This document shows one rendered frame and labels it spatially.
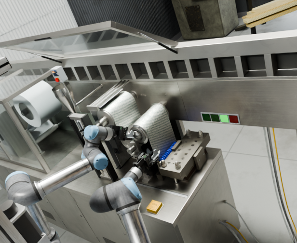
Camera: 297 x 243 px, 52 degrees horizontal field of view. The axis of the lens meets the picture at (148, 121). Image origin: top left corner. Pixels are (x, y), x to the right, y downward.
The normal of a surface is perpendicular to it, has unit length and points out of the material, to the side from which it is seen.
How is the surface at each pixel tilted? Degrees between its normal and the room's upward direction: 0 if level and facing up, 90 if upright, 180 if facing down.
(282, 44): 90
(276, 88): 90
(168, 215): 0
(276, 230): 0
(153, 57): 90
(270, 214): 0
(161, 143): 90
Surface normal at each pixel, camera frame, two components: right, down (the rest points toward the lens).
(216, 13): -0.62, 0.55
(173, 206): -0.31, -0.82
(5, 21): 0.79, 0.06
